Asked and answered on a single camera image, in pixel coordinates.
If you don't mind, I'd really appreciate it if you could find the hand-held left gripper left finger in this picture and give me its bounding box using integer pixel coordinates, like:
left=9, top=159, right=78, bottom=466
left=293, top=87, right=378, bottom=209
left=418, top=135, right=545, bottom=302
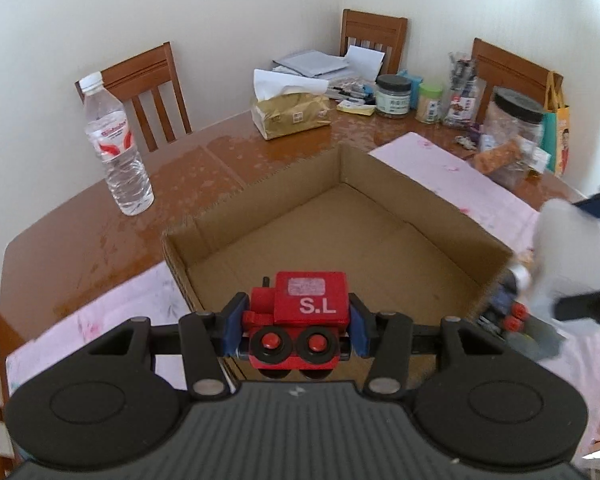
left=87, top=292, right=253, bottom=401

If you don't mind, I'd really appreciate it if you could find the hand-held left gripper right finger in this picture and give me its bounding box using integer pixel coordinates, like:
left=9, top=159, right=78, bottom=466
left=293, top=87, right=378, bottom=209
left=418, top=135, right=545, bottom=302
left=348, top=292, right=511, bottom=397

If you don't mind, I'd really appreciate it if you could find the white plastic box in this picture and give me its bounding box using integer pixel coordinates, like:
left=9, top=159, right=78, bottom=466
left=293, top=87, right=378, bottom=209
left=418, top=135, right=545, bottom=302
left=522, top=199, right=600, bottom=321

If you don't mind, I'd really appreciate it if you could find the red toy train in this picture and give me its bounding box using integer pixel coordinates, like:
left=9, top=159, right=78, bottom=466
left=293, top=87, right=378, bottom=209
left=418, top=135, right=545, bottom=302
left=237, top=271, right=353, bottom=381

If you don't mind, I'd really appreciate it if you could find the blue toy train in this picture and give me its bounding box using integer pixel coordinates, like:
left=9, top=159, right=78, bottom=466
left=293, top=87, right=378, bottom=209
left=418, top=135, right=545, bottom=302
left=480, top=270, right=531, bottom=333

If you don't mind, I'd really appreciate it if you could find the brown cardboard box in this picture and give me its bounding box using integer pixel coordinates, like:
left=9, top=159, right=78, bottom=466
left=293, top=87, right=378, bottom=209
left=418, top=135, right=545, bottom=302
left=161, top=144, right=515, bottom=386

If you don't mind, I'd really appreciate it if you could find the green and yellow shopping bag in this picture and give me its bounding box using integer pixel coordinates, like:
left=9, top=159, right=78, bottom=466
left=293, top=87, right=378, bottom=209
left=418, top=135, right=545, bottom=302
left=540, top=71, right=571, bottom=177

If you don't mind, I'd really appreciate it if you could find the orange snack packet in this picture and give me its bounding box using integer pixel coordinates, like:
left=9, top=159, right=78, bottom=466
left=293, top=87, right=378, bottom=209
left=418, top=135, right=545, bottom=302
left=474, top=140, right=523, bottom=173

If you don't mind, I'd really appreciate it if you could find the large black-lid clear jar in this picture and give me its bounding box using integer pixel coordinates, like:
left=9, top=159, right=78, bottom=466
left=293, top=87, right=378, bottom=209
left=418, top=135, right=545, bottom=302
left=481, top=87, right=546, bottom=186

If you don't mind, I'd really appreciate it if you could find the pink floral tablecloth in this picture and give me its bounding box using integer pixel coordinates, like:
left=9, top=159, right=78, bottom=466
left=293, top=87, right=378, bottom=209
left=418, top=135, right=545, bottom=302
left=5, top=131, right=600, bottom=466

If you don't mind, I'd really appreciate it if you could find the clear bag of pens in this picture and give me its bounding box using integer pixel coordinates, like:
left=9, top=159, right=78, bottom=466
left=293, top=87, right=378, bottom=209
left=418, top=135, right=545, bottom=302
left=442, top=51, right=481, bottom=127

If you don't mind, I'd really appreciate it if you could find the small green-lid jar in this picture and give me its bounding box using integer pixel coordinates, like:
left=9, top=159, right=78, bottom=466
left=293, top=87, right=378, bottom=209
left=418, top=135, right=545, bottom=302
left=415, top=83, right=444, bottom=124

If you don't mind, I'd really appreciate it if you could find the clear plastic water bottle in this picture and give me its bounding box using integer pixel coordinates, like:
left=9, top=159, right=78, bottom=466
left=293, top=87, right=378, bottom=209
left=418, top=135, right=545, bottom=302
left=78, top=72, right=155, bottom=217

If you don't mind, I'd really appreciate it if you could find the yellow notepad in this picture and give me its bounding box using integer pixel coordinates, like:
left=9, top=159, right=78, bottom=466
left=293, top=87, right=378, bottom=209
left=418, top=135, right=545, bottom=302
left=336, top=100, right=376, bottom=115

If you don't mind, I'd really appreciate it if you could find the gold tissue pack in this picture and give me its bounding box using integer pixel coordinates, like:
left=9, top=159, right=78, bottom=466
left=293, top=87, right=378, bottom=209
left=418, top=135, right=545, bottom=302
left=250, top=69, right=332, bottom=141

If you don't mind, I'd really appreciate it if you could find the blue small box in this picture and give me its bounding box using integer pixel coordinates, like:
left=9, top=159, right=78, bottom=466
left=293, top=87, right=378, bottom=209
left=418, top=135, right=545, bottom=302
left=397, top=70, right=425, bottom=96

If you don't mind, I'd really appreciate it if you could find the dark-lid glass jar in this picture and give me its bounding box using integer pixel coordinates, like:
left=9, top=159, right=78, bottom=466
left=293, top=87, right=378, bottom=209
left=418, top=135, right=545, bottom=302
left=375, top=74, right=413, bottom=119

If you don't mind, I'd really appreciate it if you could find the pile of pens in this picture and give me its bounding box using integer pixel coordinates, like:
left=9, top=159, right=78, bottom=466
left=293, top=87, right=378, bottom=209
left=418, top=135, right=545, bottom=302
left=327, top=82, right=376, bottom=102

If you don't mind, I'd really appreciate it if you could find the white folded paper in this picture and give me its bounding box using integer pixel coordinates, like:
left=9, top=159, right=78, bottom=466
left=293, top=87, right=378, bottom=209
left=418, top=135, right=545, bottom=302
left=345, top=45, right=386, bottom=81

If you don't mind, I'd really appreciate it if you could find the stack of grey papers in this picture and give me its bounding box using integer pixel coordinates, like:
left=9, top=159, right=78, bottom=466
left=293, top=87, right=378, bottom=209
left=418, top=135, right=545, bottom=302
left=271, top=50, right=351, bottom=81

